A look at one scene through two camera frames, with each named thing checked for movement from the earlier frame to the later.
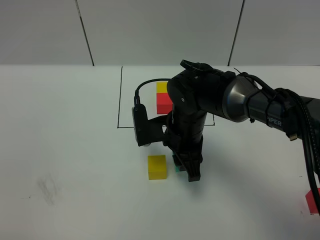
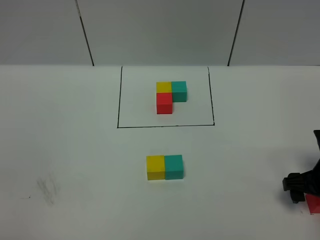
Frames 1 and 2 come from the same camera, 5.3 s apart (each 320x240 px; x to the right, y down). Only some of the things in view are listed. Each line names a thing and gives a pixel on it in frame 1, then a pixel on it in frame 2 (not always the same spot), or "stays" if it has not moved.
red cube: [311, 202] stays
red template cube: [164, 104] stays
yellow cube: [157, 167] stays
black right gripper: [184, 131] to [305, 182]
